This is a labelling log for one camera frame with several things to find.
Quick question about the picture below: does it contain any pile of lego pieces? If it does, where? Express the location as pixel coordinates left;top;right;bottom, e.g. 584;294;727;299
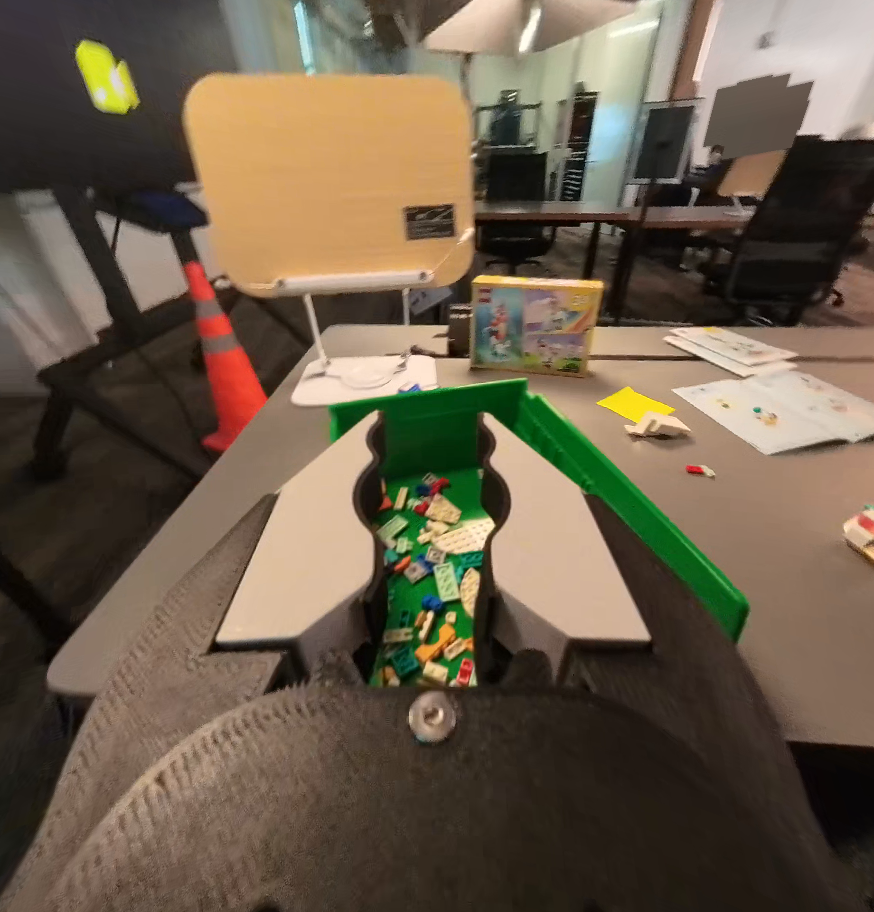
371;470;496;688

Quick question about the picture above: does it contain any black standing desk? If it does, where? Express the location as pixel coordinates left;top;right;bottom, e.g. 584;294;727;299
0;0;267;485

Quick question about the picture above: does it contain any yellow lego set box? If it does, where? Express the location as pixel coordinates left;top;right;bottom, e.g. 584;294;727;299
470;275;604;378

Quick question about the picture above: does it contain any bright yellow object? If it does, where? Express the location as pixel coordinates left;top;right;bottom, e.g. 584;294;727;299
75;38;141;115

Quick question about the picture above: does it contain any dark wooden desk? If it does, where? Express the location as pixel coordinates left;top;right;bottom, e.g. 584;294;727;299
474;199;765;238

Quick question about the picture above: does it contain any yellow paper sheet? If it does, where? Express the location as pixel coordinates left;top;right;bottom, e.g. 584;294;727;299
596;385;677;423

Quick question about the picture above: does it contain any orange traffic cone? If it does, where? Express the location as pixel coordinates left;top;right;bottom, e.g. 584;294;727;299
182;260;268;455

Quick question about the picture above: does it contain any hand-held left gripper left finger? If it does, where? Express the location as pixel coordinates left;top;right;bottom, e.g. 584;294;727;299
214;411;391;667

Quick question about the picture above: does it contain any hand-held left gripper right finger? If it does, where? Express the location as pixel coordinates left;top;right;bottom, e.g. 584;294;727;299
477;412;653;664

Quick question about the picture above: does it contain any wooden tablet stand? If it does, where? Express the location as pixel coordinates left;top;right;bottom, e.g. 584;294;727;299
183;73;476;409

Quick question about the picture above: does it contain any black mesh office chair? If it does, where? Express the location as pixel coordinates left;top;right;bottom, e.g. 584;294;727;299
699;134;874;327

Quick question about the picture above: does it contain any black panel on stand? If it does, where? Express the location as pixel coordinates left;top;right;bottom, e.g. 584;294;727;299
608;100;698;325

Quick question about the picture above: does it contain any green plastic bin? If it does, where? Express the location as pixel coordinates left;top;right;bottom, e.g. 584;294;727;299
328;378;751;688

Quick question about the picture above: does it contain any multicolour lego assembly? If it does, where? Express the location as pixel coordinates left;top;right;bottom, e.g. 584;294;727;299
841;504;874;569

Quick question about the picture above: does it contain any open instruction booklet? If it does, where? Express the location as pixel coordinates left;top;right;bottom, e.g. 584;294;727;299
672;370;874;456

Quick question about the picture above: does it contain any white lego assembly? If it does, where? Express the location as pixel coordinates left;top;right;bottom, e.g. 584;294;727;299
623;410;693;440

